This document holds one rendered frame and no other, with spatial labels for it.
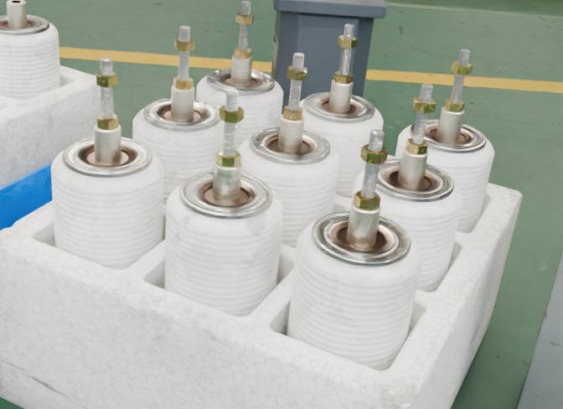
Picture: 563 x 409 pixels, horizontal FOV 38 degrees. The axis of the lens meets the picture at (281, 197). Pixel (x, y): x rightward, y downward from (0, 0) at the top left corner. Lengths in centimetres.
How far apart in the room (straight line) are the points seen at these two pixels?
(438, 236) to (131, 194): 26
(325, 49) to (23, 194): 43
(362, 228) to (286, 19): 54
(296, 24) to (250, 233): 50
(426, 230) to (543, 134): 91
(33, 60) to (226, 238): 48
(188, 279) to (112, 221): 9
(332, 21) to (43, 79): 37
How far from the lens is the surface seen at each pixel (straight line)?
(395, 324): 62
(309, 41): 108
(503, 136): 153
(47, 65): 105
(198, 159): 77
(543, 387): 84
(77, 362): 74
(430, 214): 68
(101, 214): 69
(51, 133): 103
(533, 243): 119
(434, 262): 71
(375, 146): 58
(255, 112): 86
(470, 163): 79
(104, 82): 68
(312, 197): 73
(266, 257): 65
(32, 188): 98
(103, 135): 69
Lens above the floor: 56
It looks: 28 degrees down
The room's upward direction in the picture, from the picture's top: 6 degrees clockwise
